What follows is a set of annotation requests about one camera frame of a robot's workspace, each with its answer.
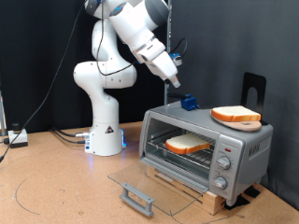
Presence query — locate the black cable with silver plug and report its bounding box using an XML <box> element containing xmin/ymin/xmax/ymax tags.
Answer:
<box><xmin>50</xmin><ymin>126</ymin><xmax>92</xmax><ymax>138</ymax></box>

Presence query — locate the black backdrop curtain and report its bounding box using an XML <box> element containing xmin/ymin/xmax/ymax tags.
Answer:
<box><xmin>0</xmin><ymin>0</ymin><xmax>169</xmax><ymax>135</ymax></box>

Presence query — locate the silver oven knob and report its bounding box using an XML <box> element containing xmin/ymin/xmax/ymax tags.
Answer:
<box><xmin>217</xmin><ymin>156</ymin><xmax>232</xmax><ymax>171</ymax></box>
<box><xmin>212</xmin><ymin>175</ymin><xmax>228</xmax><ymax>190</ymax></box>

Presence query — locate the long black hanging cable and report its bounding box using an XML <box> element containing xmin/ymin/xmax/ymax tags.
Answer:
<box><xmin>0</xmin><ymin>4</ymin><xmax>86</xmax><ymax>162</ymax></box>

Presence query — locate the blue spatula with black handle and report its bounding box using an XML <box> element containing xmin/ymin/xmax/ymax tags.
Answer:
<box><xmin>167</xmin><ymin>92</ymin><xmax>208</xmax><ymax>112</ymax></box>

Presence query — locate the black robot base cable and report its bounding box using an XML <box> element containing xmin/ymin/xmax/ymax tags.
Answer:
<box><xmin>52</xmin><ymin>131</ymin><xmax>88</xmax><ymax>145</ymax></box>

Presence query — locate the black foam pad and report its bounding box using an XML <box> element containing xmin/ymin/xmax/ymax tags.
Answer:
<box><xmin>244</xmin><ymin>186</ymin><xmax>262</xmax><ymax>199</ymax></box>
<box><xmin>223</xmin><ymin>194</ymin><xmax>251</xmax><ymax>211</ymax></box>

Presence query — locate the round wooden plate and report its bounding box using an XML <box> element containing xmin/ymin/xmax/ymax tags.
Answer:
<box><xmin>214</xmin><ymin>118</ymin><xmax>263</xmax><ymax>133</ymax></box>

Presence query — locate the grey vertical metal pole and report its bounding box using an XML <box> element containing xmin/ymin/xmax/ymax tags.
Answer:
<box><xmin>164</xmin><ymin>0</ymin><xmax>173</xmax><ymax>106</ymax></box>

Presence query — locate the glass oven door with handle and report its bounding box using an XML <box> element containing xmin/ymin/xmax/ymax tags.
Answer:
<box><xmin>107</xmin><ymin>157</ymin><xmax>209</xmax><ymax>217</ymax></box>

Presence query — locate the grey backdrop curtain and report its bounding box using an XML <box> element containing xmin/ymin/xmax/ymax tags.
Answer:
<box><xmin>167</xmin><ymin>0</ymin><xmax>299</xmax><ymax>210</ymax></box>

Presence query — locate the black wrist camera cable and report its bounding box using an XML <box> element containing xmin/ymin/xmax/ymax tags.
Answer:
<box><xmin>95</xmin><ymin>0</ymin><xmax>189</xmax><ymax>77</ymax></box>

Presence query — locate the white emergency stop box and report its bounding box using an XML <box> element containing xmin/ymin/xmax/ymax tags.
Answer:
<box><xmin>7</xmin><ymin>122</ymin><xmax>29</xmax><ymax>148</ymax></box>

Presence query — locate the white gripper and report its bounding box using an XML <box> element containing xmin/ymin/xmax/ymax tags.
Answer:
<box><xmin>146</xmin><ymin>50</ymin><xmax>181</xmax><ymax>89</ymax></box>

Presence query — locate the wooden slatted block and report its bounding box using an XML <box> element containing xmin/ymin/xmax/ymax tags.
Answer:
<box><xmin>145</xmin><ymin>164</ymin><xmax>227</xmax><ymax>216</ymax></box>

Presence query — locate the white bread slice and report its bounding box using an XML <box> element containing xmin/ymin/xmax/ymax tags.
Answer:
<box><xmin>164</xmin><ymin>133</ymin><xmax>211</xmax><ymax>155</ymax></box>
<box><xmin>210</xmin><ymin>105</ymin><xmax>262</xmax><ymax>123</ymax></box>

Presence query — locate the silver toaster oven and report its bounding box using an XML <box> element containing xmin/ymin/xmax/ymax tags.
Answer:
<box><xmin>138</xmin><ymin>100</ymin><xmax>275</xmax><ymax>207</ymax></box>

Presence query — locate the metal oven rack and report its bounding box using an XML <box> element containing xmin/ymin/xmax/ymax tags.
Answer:
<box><xmin>147</xmin><ymin>129</ymin><xmax>217</xmax><ymax>169</ymax></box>

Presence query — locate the thin metal stand pole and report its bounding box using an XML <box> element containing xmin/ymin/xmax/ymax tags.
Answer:
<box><xmin>0</xmin><ymin>90</ymin><xmax>7</xmax><ymax>136</ymax></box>

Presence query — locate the black metal bookend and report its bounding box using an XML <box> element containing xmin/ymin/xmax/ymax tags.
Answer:
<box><xmin>241</xmin><ymin>72</ymin><xmax>269</xmax><ymax>126</ymax></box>

